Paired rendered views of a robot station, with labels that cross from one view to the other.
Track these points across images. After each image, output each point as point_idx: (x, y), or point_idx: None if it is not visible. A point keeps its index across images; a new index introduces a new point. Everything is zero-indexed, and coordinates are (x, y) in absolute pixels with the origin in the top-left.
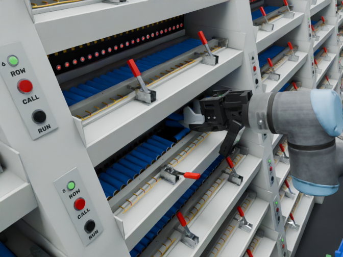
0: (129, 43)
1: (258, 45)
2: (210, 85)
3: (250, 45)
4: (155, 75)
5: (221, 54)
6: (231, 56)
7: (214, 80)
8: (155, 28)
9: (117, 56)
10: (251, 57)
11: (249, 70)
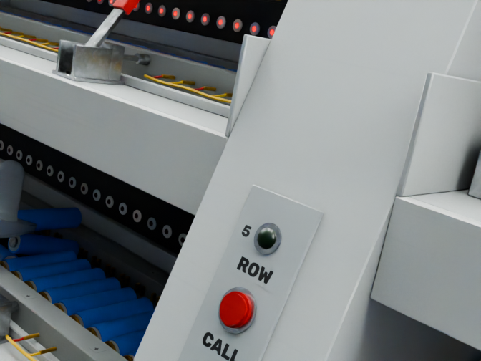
0: (169, 14)
1: (456, 256)
2: (11, 124)
3: (310, 160)
4: (20, 32)
5: (177, 106)
6: (144, 106)
7: (29, 121)
8: (253, 9)
9: (127, 24)
10: (259, 223)
11: (198, 276)
